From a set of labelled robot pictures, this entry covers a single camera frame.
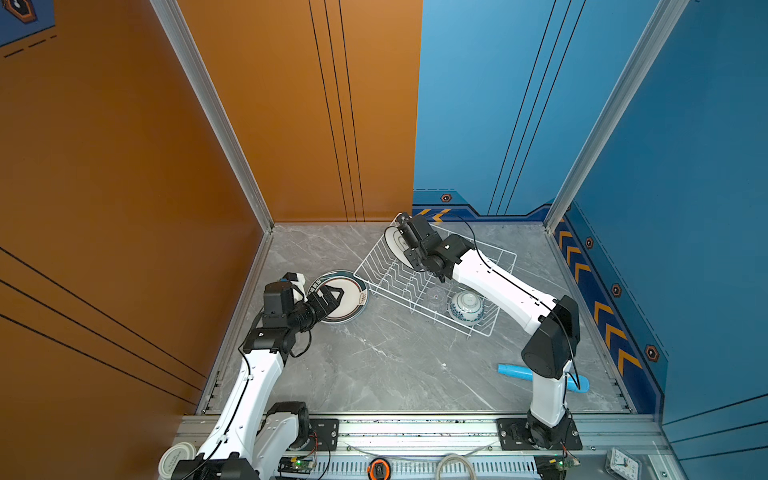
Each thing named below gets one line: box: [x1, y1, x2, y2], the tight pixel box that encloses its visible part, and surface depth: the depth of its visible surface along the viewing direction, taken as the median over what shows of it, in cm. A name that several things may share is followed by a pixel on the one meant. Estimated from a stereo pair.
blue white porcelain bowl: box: [449, 291, 485, 326], surface depth 91 cm
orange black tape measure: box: [367, 458, 391, 480], surface depth 68 cm
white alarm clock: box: [606, 448, 641, 480], surface depth 69 cm
